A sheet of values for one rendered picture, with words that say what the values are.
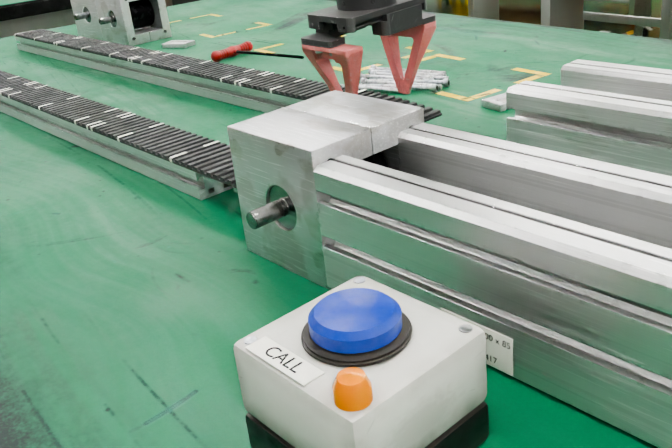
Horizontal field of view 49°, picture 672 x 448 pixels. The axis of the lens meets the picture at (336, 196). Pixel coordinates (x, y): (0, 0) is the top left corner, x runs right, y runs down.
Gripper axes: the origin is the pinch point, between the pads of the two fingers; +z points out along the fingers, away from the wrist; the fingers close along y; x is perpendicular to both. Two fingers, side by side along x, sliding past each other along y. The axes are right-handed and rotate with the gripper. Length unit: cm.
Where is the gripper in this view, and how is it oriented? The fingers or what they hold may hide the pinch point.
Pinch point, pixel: (376, 96)
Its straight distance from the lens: 75.3
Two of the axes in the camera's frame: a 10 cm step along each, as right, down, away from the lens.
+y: 7.5, -3.6, 5.6
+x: -6.5, -2.4, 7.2
